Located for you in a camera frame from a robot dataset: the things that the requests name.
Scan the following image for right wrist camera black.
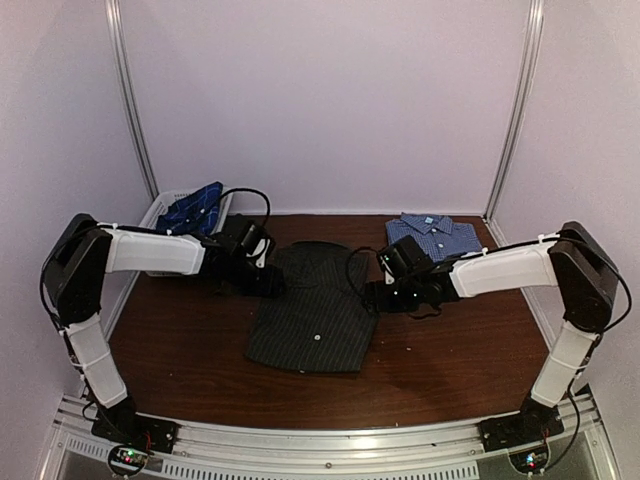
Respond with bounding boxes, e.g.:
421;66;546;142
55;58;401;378
376;236;434;285

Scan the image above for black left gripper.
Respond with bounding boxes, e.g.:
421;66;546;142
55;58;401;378
226;255;287;300

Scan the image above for right round controller board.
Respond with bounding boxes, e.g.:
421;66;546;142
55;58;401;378
509;445;550;475

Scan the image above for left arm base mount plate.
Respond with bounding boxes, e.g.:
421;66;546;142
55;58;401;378
91;412;178;454

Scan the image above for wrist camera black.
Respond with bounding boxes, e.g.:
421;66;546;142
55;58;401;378
376;236;434;285
217;214;276;268

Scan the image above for left round controller board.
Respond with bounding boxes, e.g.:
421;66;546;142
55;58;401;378
107;445;150;476

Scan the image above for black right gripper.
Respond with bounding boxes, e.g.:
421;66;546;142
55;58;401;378
364;276;423;315

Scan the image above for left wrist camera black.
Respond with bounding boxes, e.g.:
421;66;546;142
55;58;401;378
217;214;276;268

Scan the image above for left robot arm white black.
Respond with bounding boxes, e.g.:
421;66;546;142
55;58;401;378
40;213;286;444

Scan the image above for white plastic laundry basket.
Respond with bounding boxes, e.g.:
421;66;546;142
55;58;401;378
136;184;233;277

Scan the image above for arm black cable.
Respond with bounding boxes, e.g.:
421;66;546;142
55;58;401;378
215;185;272;236
344;244;391;301

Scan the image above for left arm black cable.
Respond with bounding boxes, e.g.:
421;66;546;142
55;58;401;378
215;185;272;236

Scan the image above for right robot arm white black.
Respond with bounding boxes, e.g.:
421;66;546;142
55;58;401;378
362;221;629;442

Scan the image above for aluminium frame post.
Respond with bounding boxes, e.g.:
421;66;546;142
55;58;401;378
104;0;159;200
483;0;545;223

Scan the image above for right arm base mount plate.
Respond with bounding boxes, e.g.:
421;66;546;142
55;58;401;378
478;412;564;452

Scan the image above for round controller board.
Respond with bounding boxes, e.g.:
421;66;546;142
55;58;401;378
509;445;550;475
107;445;150;476

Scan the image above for black pinstriped long sleeve shirt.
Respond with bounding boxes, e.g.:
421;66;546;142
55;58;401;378
245;241;378;374

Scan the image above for right aluminium frame post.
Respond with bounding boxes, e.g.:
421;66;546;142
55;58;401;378
483;0;545;223

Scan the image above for aluminium front rail base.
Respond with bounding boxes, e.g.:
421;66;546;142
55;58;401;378
37;389;616;480

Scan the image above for dark blue plaid shirt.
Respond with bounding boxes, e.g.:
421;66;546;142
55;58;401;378
155;182;223;235

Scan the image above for left aluminium frame post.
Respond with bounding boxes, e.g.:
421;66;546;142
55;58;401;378
104;0;159;200

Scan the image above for light blue checked folded shirt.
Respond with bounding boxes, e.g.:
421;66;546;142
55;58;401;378
385;213;482;262

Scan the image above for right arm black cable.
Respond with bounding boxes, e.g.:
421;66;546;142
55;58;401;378
344;244;391;301

